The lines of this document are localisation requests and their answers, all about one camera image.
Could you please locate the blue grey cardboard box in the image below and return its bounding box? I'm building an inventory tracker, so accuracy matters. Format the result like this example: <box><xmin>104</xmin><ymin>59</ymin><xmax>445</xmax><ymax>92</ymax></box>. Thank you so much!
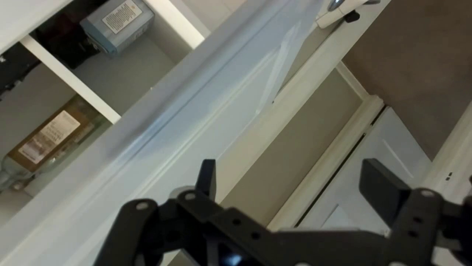
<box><xmin>79</xmin><ymin>0</ymin><xmax>156</xmax><ymax>58</ymax></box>

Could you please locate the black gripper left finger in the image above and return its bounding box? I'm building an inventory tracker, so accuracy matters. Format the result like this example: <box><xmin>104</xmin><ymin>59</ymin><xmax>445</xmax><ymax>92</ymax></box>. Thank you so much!
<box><xmin>93</xmin><ymin>158</ymin><xmax>277</xmax><ymax>266</ymax></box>

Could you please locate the white wall cabinet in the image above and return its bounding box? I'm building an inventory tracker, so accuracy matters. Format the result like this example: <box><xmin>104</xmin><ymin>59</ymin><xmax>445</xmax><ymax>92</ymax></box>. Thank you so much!
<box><xmin>0</xmin><ymin>0</ymin><xmax>395</xmax><ymax>233</ymax></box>

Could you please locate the brown labelled box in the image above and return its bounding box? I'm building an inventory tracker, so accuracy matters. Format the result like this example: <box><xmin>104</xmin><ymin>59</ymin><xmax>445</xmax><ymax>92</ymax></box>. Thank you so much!
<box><xmin>5</xmin><ymin>100</ymin><xmax>95</xmax><ymax>174</ymax></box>

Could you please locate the white cabinet door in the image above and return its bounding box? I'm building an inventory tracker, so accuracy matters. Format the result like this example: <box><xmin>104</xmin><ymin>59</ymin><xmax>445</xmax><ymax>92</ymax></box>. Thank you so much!
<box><xmin>0</xmin><ymin>0</ymin><xmax>336</xmax><ymax>266</ymax></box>
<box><xmin>293</xmin><ymin>105</ymin><xmax>436</xmax><ymax>236</ymax></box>

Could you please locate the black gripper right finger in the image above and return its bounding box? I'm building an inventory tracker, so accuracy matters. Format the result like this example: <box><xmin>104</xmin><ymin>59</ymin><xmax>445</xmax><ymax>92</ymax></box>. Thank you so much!
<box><xmin>358</xmin><ymin>158</ymin><xmax>472</xmax><ymax>266</ymax></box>

